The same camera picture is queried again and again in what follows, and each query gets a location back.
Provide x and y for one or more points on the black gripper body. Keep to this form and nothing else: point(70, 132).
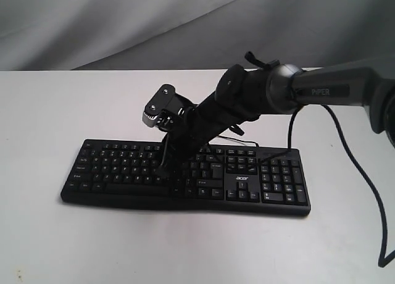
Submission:
point(190, 127)

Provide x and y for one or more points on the grey backdrop cloth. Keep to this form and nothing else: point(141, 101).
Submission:
point(190, 34)

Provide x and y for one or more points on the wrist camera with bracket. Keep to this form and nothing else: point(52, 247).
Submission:
point(166, 110)

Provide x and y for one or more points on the black acer keyboard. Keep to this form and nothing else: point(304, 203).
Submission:
point(220, 178)

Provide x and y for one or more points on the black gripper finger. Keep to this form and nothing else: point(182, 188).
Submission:
point(168, 170)

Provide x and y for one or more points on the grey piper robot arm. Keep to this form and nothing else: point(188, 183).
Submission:
point(272, 89)

